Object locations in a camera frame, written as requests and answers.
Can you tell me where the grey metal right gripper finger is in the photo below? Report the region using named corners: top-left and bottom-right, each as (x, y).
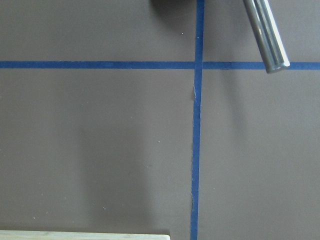
top-left (243, 0), bottom-right (290, 74)

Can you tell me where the light bamboo cutting board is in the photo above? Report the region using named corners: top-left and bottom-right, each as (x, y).
top-left (0, 230), bottom-right (171, 240)

